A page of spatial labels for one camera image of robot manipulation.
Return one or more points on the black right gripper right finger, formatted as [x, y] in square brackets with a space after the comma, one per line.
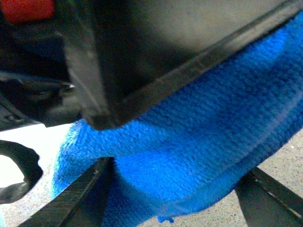
[265, 202]

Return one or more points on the blue microfiber towel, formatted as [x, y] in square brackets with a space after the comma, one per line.
[188, 152]

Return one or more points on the black gripper housing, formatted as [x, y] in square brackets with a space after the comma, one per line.
[110, 61]

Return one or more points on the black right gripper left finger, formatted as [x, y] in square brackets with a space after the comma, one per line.
[82, 203]

